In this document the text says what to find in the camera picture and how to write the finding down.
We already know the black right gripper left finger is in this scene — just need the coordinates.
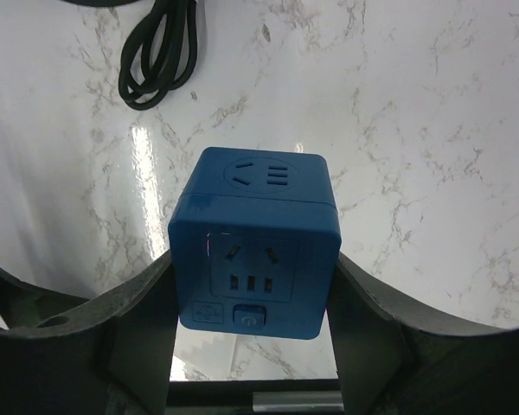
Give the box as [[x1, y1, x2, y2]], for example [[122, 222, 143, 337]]
[[0, 253, 177, 414]]

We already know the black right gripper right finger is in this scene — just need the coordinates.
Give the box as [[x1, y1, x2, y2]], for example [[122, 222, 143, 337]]
[[327, 255, 519, 414]]

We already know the blue cube socket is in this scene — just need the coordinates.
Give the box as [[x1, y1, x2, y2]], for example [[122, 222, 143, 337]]
[[168, 147, 342, 340]]

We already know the black power cord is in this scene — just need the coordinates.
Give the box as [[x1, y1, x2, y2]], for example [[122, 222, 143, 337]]
[[60, 0, 200, 112]]

